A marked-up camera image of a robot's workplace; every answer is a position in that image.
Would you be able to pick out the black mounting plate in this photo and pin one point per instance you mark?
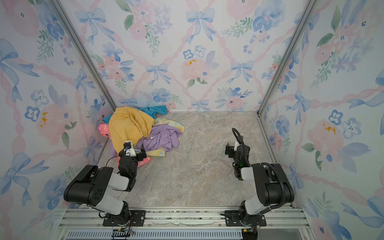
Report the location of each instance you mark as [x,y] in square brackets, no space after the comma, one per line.
[240,219]
[133,218]

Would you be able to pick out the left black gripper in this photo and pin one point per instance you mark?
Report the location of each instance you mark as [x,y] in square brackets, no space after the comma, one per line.
[139,154]

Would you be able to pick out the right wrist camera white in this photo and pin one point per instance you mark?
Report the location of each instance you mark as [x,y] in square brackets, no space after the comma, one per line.
[237,144]

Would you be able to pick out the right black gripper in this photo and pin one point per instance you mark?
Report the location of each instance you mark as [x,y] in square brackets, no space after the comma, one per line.
[229,149]

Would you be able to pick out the aluminium corner post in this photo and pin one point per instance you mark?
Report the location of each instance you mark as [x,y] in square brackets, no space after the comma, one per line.
[63,17]
[291,47]

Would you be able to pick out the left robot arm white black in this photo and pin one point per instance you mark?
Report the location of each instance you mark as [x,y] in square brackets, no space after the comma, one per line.
[90,185]

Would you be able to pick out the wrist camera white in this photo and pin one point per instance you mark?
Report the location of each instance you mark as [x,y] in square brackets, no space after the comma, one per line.
[237,144]
[128,149]

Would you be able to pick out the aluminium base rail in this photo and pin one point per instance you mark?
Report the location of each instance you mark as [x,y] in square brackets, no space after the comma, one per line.
[186,223]

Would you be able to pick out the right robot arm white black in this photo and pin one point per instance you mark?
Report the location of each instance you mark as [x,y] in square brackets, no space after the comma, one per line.
[273,189]

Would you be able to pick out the pink patterned cloth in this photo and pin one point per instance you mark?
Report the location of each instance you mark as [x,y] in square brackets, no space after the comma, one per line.
[104,130]

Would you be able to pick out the teal cloth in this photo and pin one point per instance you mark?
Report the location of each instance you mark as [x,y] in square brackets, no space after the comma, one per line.
[153,110]

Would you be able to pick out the left aluminium corner post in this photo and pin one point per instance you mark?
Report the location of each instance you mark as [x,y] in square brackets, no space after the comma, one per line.
[63,17]

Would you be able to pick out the purple cloth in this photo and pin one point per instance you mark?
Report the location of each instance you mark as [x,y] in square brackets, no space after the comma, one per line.
[161,137]

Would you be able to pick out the pale yellow floral cloth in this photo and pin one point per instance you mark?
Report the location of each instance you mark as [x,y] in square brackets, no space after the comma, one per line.
[161,121]

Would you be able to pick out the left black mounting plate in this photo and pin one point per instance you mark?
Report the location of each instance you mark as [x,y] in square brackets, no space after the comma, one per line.
[133,218]

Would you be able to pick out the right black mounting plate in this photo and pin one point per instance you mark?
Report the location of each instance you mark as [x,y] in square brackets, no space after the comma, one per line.
[240,219]

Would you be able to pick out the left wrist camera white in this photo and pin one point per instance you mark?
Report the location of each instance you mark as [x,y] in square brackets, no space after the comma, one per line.
[128,149]

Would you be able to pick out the right aluminium corner post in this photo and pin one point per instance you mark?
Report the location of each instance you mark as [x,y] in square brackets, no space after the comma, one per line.
[291,47]

